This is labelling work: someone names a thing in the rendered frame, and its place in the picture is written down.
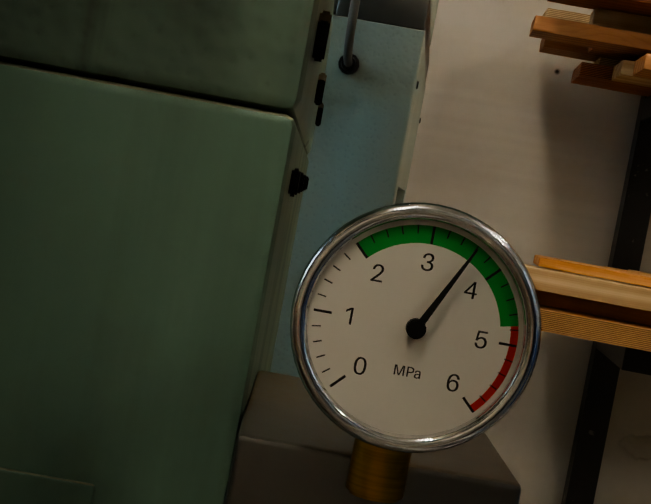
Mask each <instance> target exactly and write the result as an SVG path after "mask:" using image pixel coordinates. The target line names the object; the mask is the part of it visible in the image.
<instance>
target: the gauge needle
mask: <svg viewBox="0 0 651 504"><path fill-rule="evenodd" d="M477 251H478V249H476V250H475V251H474V253H473V254H472V255H471V256H470V257H469V259H468V260H467V261H466V262H465V264H464V265H463V266H462V267H461V269H460V270H459V271H458V272H457V273H456V275H455V276H454V277H453V278H452V280H451V281H450V282H449V283H448V285H447V286H446V287H445V288H444V289H443V291H442V292H441V293H440V294H439V296H438V297H437V298H436V299H435V300H434V302H433V303H432V304H431V305H430V307H429V308H428V309H427V310H426V312H425V313H424V314H423V315H422V316H421V318H420V319H418V318H413V319H410V320H409V321H408V322H407V324H406V332H407V334H408V335H409V337H411V338H413V339H420V338H422V337H423V336H424V335H425V333H426V326H425V324H426V322H427V321H428V320H429V318H430V317H431V315H432V314H433V313H434V311H435V310H436V308H437V307H438V306H439V304H440V303H441V301H442V300H443V299H444V297H445V296H446V295H447V293H448V292H449V290H450V289H451V288H452V286H453V285H454V283H455V282H456V281H457V279H458V278H459V276H460V275H461V274H462V272H463V271H464V270H465V268H466V267H467V265H468V264H469V263H470V261H471V260H472V258H473V257H474V256H475V254H476V253H477Z"/></svg>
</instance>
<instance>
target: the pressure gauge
mask: <svg viewBox="0 0 651 504"><path fill-rule="evenodd" d="M476 249H478V251H477V253H476V254H475V256H474V257H473V258H472V260H471V261H470V263H469V264H468V265H467V267H466V268H465V270H464V271H463V272H462V274H461V275H460V276H459V278H458V279H457V281H456V282H455V283H454V285H453V286H452V288H451V289H450V290H449V292H448V293H447V295H446V296H445V297H444V299H443V300H442V301H441V303H440V304H439V306H438V307H437V308H436V310H435V311H434V313H433V314H432V315H431V317H430V318H429V320H428V321H427V322H426V324H425V326H426V333H425V335H424V336H423V337H422V338H420V339H413V338H411V337H409V335H408V334H407V332H406V324H407V322H408V321H409V320H410V319H413V318H418V319H420V318H421V316H422V315H423V314H424V313H425V312H426V310H427V309H428V308H429V307H430V305H431V304H432V303H433V302H434V300H435V299H436V298H437V297H438V296H439V294H440V293H441V292H442V291H443V289H444V288H445V287H446V286H447V285H448V283H449V282H450V281H451V280H452V278H453V277H454V276H455V275H456V273H457V272H458V271H459V270H460V269H461V267H462V266H463V265H464V264H465V262H466V261H467V260H468V259H469V257H470V256H471V255H472V254H473V253H474V251H475V250H476ZM290 338H291V348H292V353H293V357H294V362H295V365H296V368H297V371H298V374H299V376H300V378H301V380H302V383H303V385H304V387H305V389H306V390H307V392H308V394H309V395H310V397H311V398H312V400H313V401H314V402H315V404H316V405H317V406H318V408H319V409H320V410H321V411H322V412H323V413H324V414H325V415H326V416H327V417H328V418H329V419H330V420H331V421H332V422H333V423H334V424H336V425H337V426H338V427H339V428H340V429H342V430H343V431H345V432H346V433H348V434H350V435H351V436H353V437H355V440H354V446H353V451H352V456H351V462H350V467H349V472H348V478H347V483H346V488H347V489H349V492H350V493H351V494H353V495H355V496H357V497H360V498H363V499H366V500H370V501H375V502H382V503H395V502H398V501H399V500H401V499H403V496H404V491H405V486H406V480H407V475H408V470H409V465H410V459H411V454H412V453H425V452H435V451H440V450H444V449H449V448H452V447H455V446H458V445H461V444H463V443H465V442H468V441H470V440H472V439H474V438H476V437H477V436H479V435H481V434H482V433H484V432H486V431H487V430H489V429H490V428H491V427H492V426H494V425H495V424H496V423H498V422H499V421H500V420H501V419H502V418H503V417H504V416H505V415H506V414H507V413H508V412H509V411H510V409H511V408H512V407H513V406H514V405H515V403H516V402H517V401H518V399H519V398H520V396H521V395H522V393H523V392H524V390H525V388H526V386H527V384H528V382H529V380H530V378H531V376H532V373H533V371H534V368H535V365H536V362H537V358H538V354H539V349H540V342H541V312H540V306H539V301H538V296H537V293H536V290H535V286H534V283H533V281H532V279H531V276H530V274H529V272H528V270H527V268H526V266H525V265H524V263H523V261H522V260H521V258H520V257H519V255H518V254H517V253H516V251H515V250H514V249H513V247H512V246H511V245H510V244H509V243H508V242H507V241H506V240H505V239H504V238H503V237H502V236H501V235H500V234H499V233H498V232H496V231H495V230H494V229H493V228H492V227H490V226H489V225H487V224H486V223H484V222H483V221H481V220H480V219H478V218H476V217H474V216H472V215H470V214H468V213H466V212H463V211H460V210H457V209H455V208H452V207H447V206H443V205H439V204H432V203H413V202H411V203H400V204H394V205H389V206H384V207H381V208H378V209H375V210H372V211H369V212H367V213H364V214H362V215H359V216H358V217H356V218H354V219H352V220H351V221H349V222H347V223H345V224H344V225H343V226H341V227H340V228H339V229H338V230H336V231H335V232H334V233H333V234H332V235H330V236H329V238H328V239H327V240H326V241H325V242H324V243H323V244H322V245H321V246H320V247H319V249H318V250H317V251H316V252H315V253H314V255H313V256H312V258H311V259H310V261H309V263H308V264H307V266H306V267H305V269H304V271H303V273H302V275H301V277H300V280H299V282H298V285H297V288H296V291H295V294H294V298H293V302H292V307H291V317H290Z"/></svg>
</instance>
